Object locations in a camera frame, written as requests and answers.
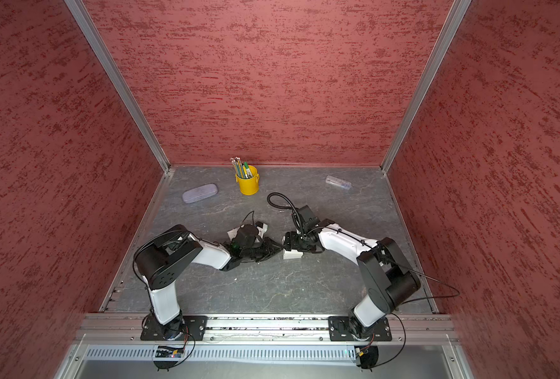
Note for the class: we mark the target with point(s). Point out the small pink gift box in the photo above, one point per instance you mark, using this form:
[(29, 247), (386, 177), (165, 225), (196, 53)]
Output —
[(232, 234)]

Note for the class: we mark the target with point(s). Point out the aluminium front rail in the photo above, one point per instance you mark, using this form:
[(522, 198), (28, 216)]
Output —
[(281, 329)]

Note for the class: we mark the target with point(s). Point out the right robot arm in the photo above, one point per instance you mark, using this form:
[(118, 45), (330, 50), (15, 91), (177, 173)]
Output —
[(388, 276)]

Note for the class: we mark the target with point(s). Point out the pencils and markers bunch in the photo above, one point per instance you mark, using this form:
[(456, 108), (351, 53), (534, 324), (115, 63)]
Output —
[(241, 168)]

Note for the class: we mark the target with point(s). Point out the white perforated cable duct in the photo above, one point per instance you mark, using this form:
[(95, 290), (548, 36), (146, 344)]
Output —
[(325, 355)]

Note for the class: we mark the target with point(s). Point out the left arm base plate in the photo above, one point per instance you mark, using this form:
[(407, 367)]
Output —
[(180, 328)]

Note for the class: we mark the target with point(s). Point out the clear plastic case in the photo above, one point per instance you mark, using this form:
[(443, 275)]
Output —
[(338, 182)]

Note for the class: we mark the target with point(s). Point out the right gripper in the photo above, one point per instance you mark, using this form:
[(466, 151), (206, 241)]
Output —
[(289, 242)]

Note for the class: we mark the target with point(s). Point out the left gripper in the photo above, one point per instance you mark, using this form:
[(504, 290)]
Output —
[(269, 244)]

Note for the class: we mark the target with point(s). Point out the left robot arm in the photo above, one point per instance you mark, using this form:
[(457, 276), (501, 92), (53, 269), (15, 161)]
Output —
[(159, 263)]

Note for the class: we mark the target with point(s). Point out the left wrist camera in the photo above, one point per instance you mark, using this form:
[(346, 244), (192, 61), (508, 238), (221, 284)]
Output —
[(262, 228)]

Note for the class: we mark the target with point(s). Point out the yellow pencil cup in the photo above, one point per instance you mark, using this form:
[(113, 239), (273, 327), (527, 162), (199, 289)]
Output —
[(249, 186)]

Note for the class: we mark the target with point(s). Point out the purple glasses case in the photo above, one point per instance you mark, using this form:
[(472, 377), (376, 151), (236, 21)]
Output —
[(199, 193)]

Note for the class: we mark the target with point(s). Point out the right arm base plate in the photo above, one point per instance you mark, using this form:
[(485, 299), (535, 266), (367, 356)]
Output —
[(349, 329)]

